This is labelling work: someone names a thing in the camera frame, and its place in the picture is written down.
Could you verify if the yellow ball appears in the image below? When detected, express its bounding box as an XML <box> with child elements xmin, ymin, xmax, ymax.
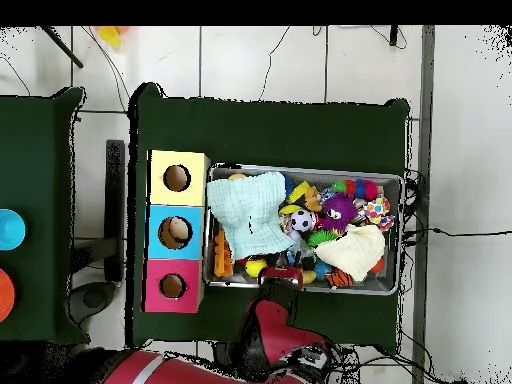
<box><xmin>244</xmin><ymin>258</ymin><xmax>268</xmax><ymax>278</ymax></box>

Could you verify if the light blue muslin cloth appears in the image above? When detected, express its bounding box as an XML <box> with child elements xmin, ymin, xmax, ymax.
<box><xmin>206</xmin><ymin>170</ymin><xmax>295</xmax><ymax>261</ymax></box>

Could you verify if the shallow mesh bin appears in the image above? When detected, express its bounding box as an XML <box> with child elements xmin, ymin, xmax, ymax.
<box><xmin>202</xmin><ymin>162</ymin><xmax>404</xmax><ymax>296</ymax></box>

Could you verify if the wooden box with three holes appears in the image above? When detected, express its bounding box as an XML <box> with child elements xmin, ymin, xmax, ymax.
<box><xmin>143</xmin><ymin>149</ymin><xmax>212</xmax><ymax>314</ymax></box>

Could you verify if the green spiky ball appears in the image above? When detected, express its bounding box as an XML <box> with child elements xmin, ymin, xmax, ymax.
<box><xmin>305</xmin><ymin>228</ymin><xmax>341</xmax><ymax>251</ymax></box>

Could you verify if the black and white soccer ball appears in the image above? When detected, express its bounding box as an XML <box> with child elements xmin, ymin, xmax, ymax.
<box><xmin>289</xmin><ymin>209</ymin><xmax>315</xmax><ymax>233</ymax></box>

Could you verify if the tiger plush toy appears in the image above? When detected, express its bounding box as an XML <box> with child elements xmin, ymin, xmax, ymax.
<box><xmin>324</xmin><ymin>267</ymin><xmax>354</xmax><ymax>289</ymax></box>

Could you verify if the orange plastic toy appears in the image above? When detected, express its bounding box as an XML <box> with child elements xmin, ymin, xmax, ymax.
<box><xmin>212</xmin><ymin>229</ymin><xmax>235</xmax><ymax>278</ymax></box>

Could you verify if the cream muslin cloth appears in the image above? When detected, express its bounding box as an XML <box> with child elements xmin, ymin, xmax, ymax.
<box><xmin>314</xmin><ymin>223</ymin><xmax>386</xmax><ymax>282</ymax></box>

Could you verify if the brown plush bear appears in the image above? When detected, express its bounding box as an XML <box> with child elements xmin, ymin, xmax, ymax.
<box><xmin>302</xmin><ymin>185</ymin><xmax>324</xmax><ymax>212</ymax></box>

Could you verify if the purple spiky monster toy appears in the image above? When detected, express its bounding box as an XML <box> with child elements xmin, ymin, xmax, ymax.
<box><xmin>319</xmin><ymin>192</ymin><xmax>358</xmax><ymax>233</ymax></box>

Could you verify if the polka dot cloth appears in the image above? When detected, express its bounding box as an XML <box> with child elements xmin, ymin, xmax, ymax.
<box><xmin>361</xmin><ymin>195</ymin><xmax>396</xmax><ymax>232</ymax></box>

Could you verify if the dark green tablecloth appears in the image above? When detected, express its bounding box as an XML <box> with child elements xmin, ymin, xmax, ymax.
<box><xmin>0</xmin><ymin>86</ymin><xmax>91</xmax><ymax>346</ymax></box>
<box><xmin>127</xmin><ymin>82</ymin><xmax>411</xmax><ymax>355</ymax></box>

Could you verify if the black upright bar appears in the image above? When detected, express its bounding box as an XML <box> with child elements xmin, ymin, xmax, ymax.
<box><xmin>104</xmin><ymin>139</ymin><xmax>126</xmax><ymax>283</ymax></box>

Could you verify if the grey round base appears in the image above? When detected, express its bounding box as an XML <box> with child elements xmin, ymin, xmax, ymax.
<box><xmin>65</xmin><ymin>280</ymin><xmax>118</xmax><ymax>326</ymax></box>

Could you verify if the blue bowl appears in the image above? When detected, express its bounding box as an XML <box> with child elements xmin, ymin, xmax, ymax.
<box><xmin>0</xmin><ymin>208</ymin><xmax>27</xmax><ymax>252</ymax></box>

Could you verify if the orange bowl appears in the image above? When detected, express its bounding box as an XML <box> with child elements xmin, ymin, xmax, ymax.
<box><xmin>0</xmin><ymin>267</ymin><xmax>16</xmax><ymax>323</ymax></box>

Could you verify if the yellow floor object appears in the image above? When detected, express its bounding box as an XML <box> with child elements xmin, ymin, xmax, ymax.
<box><xmin>97</xmin><ymin>25</ymin><xmax>131</xmax><ymax>49</ymax></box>

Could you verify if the black rod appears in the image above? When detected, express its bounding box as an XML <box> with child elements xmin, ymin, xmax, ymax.
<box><xmin>39</xmin><ymin>25</ymin><xmax>85</xmax><ymax>69</ymax></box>

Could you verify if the black cable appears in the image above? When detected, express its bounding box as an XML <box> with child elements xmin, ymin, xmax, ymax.
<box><xmin>403</xmin><ymin>226</ymin><xmax>512</xmax><ymax>238</ymax></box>

